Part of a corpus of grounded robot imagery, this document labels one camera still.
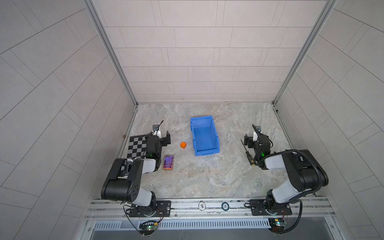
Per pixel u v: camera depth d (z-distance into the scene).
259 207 0.71
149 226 0.65
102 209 0.71
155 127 0.76
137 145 0.89
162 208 0.70
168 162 0.85
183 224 1.05
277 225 0.68
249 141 0.85
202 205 0.72
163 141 0.81
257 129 0.79
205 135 0.99
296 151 0.50
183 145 0.91
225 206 0.72
